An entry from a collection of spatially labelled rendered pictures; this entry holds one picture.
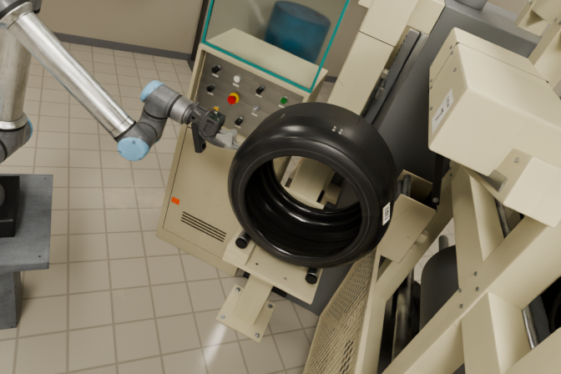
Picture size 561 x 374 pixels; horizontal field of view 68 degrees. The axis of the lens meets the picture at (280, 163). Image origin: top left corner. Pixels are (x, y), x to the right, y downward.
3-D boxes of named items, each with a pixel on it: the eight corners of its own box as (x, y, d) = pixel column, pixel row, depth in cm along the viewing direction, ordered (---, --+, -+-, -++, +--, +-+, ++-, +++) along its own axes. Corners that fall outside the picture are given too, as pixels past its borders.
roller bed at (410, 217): (371, 219, 186) (403, 169, 169) (401, 235, 184) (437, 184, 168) (365, 247, 169) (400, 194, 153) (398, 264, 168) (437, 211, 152)
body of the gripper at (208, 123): (219, 125, 136) (188, 106, 136) (210, 144, 140) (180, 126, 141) (228, 116, 142) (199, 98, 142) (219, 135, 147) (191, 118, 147)
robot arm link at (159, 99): (150, 97, 149) (158, 73, 144) (179, 115, 149) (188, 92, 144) (134, 105, 141) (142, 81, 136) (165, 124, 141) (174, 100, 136)
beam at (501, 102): (427, 68, 135) (452, 25, 127) (500, 101, 133) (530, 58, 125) (423, 149, 84) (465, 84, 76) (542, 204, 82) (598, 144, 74)
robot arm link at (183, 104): (167, 122, 141) (181, 112, 149) (179, 129, 141) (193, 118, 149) (174, 101, 136) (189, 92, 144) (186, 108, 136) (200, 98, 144)
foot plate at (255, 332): (235, 285, 245) (235, 282, 243) (275, 305, 242) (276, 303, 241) (214, 320, 222) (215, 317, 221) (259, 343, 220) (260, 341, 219)
